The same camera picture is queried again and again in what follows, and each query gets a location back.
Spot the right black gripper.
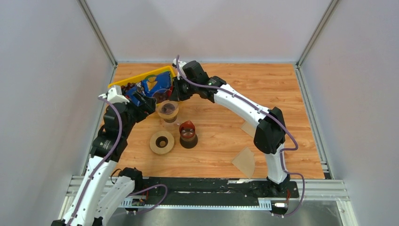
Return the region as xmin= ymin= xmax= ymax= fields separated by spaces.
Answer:
xmin=170 ymin=75 xmax=199 ymax=102

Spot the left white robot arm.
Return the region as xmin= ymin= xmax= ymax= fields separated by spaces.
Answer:
xmin=51 ymin=93 xmax=156 ymax=226

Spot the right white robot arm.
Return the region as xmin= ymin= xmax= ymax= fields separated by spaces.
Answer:
xmin=170 ymin=59 xmax=290 ymax=197

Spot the brown glass dripper on base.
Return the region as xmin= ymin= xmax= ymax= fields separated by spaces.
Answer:
xmin=179 ymin=120 xmax=198 ymax=149

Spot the far brown paper filter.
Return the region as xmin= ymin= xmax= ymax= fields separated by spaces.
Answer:
xmin=241 ymin=121 xmax=256 ymax=138

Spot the brown paper filter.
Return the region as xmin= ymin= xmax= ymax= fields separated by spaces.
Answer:
xmin=241 ymin=121 xmax=256 ymax=138
xmin=231 ymin=147 xmax=255 ymax=178

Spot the near brown paper filter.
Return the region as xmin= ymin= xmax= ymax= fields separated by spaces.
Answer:
xmin=231 ymin=147 xmax=255 ymax=178

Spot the blue chips bag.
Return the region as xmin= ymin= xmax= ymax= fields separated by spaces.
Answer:
xmin=124 ymin=72 xmax=172 ymax=105

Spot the yellow plastic basket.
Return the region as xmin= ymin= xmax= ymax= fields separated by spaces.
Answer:
xmin=107 ymin=64 xmax=176 ymax=88

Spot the dark grapes bunch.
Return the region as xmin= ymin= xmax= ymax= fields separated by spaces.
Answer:
xmin=121 ymin=83 xmax=136 ymax=95

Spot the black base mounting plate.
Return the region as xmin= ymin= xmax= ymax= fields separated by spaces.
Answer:
xmin=135 ymin=177 xmax=300 ymax=206

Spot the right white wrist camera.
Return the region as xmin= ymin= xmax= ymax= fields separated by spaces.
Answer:
xmin=173 ymin=59 xmax=186 ymax=78

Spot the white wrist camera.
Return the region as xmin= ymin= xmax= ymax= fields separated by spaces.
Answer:
xmin=106 ymin=85 xmax=129 ymax=104
xmin=173 ymin=59 xmax=186 ymax=78

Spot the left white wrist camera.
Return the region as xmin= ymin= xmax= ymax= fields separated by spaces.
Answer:
xmin=106 ymin=85 xmax=129 ymax=104

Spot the wooden dripper ring on table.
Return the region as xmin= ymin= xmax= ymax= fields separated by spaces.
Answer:
xmin=149 ymin=130 xmax=175 ymax=155

